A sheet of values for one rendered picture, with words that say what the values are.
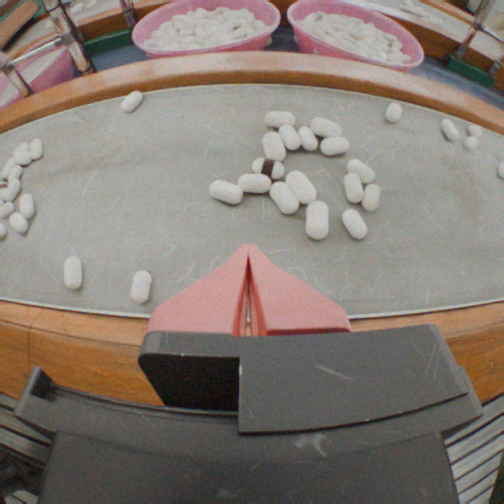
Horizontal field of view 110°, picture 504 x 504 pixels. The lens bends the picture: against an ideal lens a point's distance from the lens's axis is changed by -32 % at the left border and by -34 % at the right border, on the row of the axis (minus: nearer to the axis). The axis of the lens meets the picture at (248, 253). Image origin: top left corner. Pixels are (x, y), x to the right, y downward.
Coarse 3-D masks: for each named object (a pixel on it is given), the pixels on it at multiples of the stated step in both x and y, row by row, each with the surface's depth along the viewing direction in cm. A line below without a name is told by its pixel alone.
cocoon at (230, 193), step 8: (216, 184) 24; (224, 184) 25; (232, 184) 25; (216, 192) 25; (224, 192) 24; (232, 192) 24; (240, 192) 25; (224, 200) 25; (232, 200) 25; (240, 200) 25
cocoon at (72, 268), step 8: (64, 264) 23; (72, 264) 23; (80, 264) 24; (64, 272) 23; (72, 272) 23; (80, 272) 23; (64, 280) 22; (72, 280) 22; (80, 280) 23; (72, 288) 23
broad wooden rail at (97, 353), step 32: (0, 320) 21; (32, 320) 21; (64, 320) 22; (96, 320) 22; (128, 320) 23; (352, 320) 23; (384, 320) 22; (416, 320) 22; (448, 320) 21; (480, 320) 21; (0, 352) 19; (32, 352) 20; (64, 352) 20; (96, 352) 20; (128, 352) 20; (480, 352) 19; (0, 384) 18; (64, 384) 19; (96, 384) 19; (128, 384) 19; (480, 384) 18
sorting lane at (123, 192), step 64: (64, 128) 30; (128, 128) 29; (192, 128) 29; (256, 128) 29; (384, 128) 29; (64, 192) 27; (128, 192) 27; (192, 192) 26; (320, 192) 26; (384, 192) 26; (448, 192) 27; (0, 256) 25; (64, 256) 25; (128, 256) 25; (192, 256) 25; (320, 256) 25; (384, 256) 25; (448, 256) 24
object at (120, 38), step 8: (64, 0) 28; (72, 0) 28; (80, 0) 29; (120, 0) 32; (128, 0) 33; (128, 8) 35; (72, 16) 33; (128, 16) 37; (136, 16) 38; (128, 24) 39; (136, 24) 40; (80, 32) 38; (112, 32) 41; (120, 32) 41; (128, 32) 41; (88, 40) 41; (96, 40) 41; (104, 40) 41; (112, 40) 42; (120, 40) 43; (128, 40) 43; (88, 48) 42; (96, 48) 43; (104, 48) 44; (112, 48) 44
